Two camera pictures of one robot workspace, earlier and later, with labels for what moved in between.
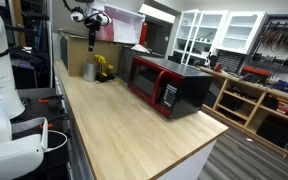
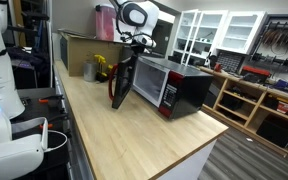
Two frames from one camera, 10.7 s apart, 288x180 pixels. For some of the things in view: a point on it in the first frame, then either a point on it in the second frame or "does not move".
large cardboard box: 74,52 does not move
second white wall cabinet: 240,31 does not move
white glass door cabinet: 198,35 does not move
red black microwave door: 144,79 to 121,76
